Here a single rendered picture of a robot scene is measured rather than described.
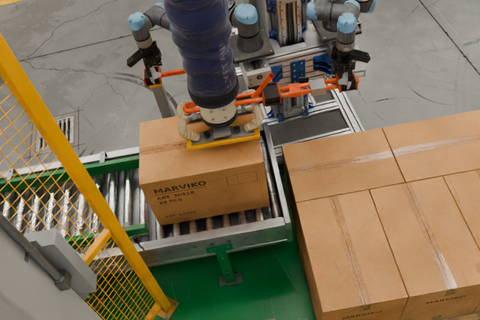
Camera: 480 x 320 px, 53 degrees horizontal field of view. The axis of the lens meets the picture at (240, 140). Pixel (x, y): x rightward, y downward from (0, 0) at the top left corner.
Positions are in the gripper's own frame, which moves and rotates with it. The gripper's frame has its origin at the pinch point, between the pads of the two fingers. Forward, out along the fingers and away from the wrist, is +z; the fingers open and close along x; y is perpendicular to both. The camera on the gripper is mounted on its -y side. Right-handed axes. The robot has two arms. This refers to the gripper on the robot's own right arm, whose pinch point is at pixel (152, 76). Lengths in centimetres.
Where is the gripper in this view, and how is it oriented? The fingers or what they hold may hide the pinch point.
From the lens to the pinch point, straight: 243.9
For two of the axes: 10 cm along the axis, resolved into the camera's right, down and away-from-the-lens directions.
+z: 1.3, 6.3, 7.6
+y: 9.8, -1.9, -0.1
